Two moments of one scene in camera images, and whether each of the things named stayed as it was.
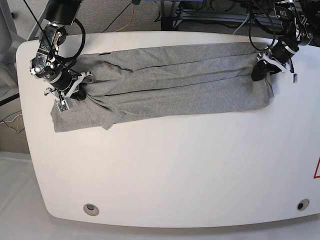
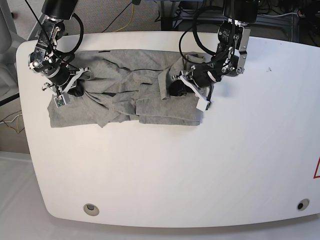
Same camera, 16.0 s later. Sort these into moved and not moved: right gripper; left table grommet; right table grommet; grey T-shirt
Moved: grey T-shirt; right gripper
Not moved: left table grommet; right table grommet
